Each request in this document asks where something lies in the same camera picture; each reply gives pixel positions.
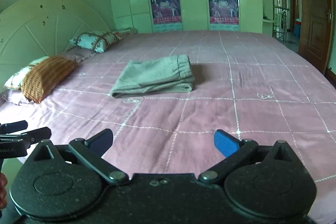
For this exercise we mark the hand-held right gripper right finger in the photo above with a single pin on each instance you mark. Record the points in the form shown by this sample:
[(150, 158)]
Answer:
[(225, 142)]

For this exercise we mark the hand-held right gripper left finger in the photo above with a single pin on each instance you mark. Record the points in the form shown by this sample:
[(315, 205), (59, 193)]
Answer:
[(101, 141)]

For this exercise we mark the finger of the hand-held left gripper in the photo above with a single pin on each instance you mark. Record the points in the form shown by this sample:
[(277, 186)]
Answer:
[(36, 134), (15, 127)]

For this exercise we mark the grey pants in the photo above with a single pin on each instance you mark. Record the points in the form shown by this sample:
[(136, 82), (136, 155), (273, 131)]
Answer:
[(152, 77)]

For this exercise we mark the person's left hand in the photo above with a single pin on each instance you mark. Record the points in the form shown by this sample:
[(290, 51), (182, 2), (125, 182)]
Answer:
[(3, 190)]

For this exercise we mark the pink pillow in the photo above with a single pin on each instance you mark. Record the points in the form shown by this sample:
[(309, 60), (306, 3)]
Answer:
[(81, 54), (13, 98)]

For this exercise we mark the pink checked bed sheet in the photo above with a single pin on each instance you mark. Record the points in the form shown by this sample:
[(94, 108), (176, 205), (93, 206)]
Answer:
[(210, 113)]

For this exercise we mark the white floral pillow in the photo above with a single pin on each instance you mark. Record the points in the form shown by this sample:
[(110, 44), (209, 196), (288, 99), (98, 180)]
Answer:
[(15, 79)]

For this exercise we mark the orange patterned pillow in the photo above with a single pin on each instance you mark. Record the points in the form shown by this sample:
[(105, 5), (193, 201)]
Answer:
[(44, 77)]

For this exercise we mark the cream headboard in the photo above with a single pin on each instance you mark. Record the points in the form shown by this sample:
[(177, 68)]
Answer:
[(39, 29)]

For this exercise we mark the pale floral tied pillow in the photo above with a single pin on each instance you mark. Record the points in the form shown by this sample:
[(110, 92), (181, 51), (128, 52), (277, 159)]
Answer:
[(92, 40)]

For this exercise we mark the blue box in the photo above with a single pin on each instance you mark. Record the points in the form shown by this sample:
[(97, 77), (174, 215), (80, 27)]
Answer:
[(298, 27)]

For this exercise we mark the metal railing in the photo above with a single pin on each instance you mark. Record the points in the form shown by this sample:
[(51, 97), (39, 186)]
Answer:
[(284, 16)]

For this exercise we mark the brown wooden door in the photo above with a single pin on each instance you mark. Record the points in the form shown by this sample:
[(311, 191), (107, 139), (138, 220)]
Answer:
[(315, 16)]

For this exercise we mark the wall poster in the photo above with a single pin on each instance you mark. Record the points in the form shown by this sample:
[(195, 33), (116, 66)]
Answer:
[(166, 8), (223, 7)]

